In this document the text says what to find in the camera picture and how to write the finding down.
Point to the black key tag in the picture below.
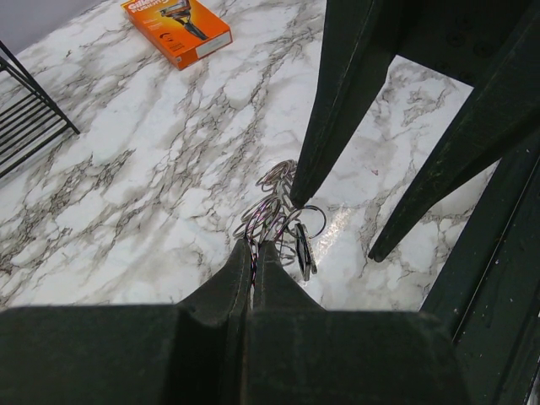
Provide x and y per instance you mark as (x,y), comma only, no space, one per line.
(304,252)

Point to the black wire shelf rack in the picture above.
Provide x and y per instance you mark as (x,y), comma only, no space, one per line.
(30,119)

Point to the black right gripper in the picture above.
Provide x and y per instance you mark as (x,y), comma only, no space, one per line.
(491,46)

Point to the orange razor box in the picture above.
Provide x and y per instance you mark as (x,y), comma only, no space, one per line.
(183,31)

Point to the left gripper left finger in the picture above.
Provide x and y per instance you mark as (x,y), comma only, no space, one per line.
(183,353)

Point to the silver disc keyring holder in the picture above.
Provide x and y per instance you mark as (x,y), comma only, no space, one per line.
(272,218)

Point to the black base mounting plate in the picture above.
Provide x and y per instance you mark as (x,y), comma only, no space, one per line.
(487,293)

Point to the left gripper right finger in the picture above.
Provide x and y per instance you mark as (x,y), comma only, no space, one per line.
(299,353)

